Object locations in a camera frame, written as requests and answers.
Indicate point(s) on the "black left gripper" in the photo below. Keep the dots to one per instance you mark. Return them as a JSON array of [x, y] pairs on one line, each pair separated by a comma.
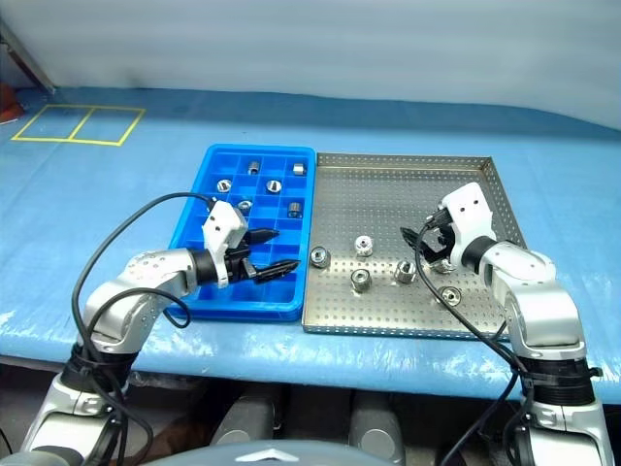
[[240, 264]]

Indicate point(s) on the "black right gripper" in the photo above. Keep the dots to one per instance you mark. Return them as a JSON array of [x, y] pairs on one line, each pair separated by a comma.
[[442, 230]]

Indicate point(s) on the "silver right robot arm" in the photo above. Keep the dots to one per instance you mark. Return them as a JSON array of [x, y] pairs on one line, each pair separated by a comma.
[[533, 291]]

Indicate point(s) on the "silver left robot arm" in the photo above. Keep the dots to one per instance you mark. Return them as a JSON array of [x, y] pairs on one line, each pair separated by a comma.
[[145, 272]]

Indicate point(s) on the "blue compartment tray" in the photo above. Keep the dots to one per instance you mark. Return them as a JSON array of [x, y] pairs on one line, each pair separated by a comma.
[[262, 296]]

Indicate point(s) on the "metal nut on tray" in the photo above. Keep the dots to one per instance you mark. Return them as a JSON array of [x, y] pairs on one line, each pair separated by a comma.
[[405, 271]]

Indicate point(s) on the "perforated metal tray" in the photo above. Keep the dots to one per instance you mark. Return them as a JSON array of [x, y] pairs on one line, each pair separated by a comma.
[[388, 194]]

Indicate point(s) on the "metal nut in compartment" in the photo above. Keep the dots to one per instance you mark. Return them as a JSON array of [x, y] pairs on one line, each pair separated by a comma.
[[299, 169], [253, 167]]

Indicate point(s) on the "dark grey rounded shape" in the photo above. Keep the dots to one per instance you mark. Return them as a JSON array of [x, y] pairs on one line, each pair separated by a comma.
[[376, 427], [247, 420]]

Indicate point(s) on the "grey robot chest cover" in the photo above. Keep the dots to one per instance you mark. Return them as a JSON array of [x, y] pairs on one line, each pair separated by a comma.
[[271, 456]]

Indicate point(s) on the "red object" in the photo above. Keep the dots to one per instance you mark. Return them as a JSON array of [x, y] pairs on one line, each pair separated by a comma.
[[7, 107]]

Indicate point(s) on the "slanted metal bar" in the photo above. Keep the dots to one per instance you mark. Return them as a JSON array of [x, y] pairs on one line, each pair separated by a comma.
[[29, 58]]

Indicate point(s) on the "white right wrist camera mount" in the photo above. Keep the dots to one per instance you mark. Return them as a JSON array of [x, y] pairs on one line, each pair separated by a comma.
[[470, 213]]

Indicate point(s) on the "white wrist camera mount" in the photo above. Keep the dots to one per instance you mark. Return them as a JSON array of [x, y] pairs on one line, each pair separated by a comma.
[[223, 223], [470, 213]]

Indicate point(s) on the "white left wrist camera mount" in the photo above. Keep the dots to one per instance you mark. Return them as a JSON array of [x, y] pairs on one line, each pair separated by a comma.
[[223, 223]]

